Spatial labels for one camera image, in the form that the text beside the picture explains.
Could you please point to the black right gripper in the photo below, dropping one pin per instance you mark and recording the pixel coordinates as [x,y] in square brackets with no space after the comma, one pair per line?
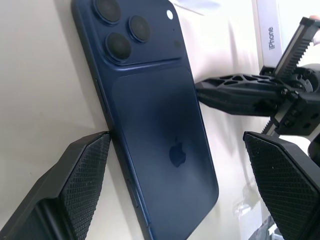
[302,110]

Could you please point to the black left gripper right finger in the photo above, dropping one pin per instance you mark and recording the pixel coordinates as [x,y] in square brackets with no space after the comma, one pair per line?
[287,190]

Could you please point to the white iPhone box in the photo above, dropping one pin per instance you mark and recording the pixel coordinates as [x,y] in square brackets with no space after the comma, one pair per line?
[277,30]

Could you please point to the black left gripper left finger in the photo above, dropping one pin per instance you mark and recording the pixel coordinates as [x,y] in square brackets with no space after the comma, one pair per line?
[62,190]

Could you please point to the dark blue smartphone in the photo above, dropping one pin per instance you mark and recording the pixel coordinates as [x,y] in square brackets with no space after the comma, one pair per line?
[155,120]

